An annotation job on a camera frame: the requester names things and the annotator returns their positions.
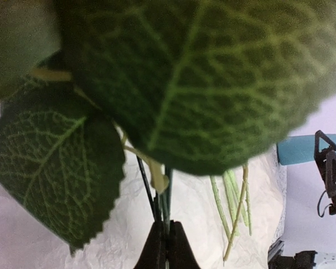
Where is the flower bouquet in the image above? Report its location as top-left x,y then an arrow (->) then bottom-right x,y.
209,163 -> 253,262

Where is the teal vase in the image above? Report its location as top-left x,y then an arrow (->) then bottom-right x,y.
276,133 -> 336,166

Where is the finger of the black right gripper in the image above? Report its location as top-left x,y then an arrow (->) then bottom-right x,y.
325,151 -> 336,198
314,130 -> 336,168

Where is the cream wrapping paper sheet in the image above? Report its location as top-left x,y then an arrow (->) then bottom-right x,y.
0,122 -> 286,268

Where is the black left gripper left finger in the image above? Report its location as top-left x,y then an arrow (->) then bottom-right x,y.
133,221 -> 167,269

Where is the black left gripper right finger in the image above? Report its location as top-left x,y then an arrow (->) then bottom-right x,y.
167,220 -> 200,269

